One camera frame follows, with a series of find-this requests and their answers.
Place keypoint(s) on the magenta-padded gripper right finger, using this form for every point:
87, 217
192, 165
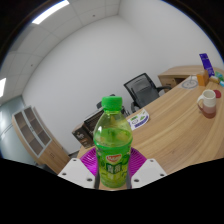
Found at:
150, 170

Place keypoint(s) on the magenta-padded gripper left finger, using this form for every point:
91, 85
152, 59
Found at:
75, 171

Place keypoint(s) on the green drink bottle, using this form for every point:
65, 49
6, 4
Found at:
112, 140

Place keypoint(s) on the cardboard box with black items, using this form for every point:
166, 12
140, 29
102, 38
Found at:
85, 131

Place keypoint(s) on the wooden shelf unit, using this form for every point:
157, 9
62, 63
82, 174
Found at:
36, 140

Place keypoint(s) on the white leaflet with green print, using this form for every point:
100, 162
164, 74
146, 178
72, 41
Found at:
139, 120

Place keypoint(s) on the grey mesh office chair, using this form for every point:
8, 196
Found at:
141, 89

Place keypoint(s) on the white and pink mug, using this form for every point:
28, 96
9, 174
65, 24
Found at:
208, 101

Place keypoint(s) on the white paper with round print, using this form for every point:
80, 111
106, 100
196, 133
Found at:
190, 83

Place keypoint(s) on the flat round red coaster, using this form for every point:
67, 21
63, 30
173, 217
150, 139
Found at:
218, 94

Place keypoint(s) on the orange cardboard box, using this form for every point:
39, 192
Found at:
202, 78

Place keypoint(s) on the small yellow box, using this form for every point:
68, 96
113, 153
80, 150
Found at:
213, 79

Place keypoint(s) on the long ceiling light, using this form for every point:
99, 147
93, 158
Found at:
50, 12
2, 86

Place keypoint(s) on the purple card package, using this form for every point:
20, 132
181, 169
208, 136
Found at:
207, 63

